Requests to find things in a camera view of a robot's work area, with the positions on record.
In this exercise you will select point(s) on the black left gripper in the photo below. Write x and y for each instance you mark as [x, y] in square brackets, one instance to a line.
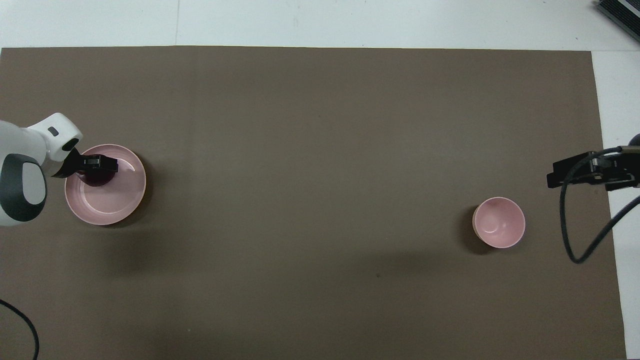
[70, 165]

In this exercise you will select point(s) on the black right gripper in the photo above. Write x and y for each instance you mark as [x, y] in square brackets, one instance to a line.
[615, 162]

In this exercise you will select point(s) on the dark red apple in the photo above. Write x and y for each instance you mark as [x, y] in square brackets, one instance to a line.
[97, 179]

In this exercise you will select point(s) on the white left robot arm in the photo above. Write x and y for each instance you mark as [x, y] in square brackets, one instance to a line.
[25, 150]

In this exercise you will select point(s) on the pink plate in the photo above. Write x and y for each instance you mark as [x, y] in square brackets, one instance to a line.
[107, 200]

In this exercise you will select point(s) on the pink bowl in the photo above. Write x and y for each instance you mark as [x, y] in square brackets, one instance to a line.
[499, 222]

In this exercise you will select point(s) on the brown table mat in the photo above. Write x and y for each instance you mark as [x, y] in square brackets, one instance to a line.
[310, 175]

